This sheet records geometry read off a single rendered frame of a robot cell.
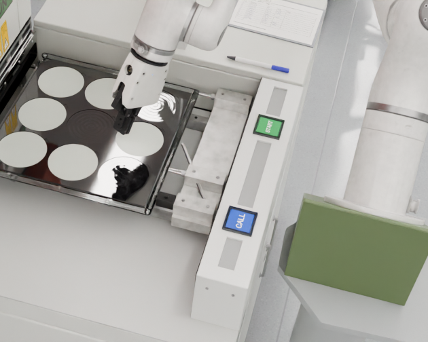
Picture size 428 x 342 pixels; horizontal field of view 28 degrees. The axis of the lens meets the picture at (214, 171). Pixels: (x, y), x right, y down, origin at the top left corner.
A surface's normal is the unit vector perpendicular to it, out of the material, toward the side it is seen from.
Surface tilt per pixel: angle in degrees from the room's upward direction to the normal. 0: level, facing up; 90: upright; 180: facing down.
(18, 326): 90
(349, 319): 0
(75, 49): 90
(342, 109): 0
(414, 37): 80
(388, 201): 47
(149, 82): 90
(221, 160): 0
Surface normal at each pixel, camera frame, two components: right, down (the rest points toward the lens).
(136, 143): 0.09, -0.67
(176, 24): -0.10, 0.48
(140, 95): 0.73, 0.54
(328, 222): -0.24, 0.70
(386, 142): -0.29, -0.04
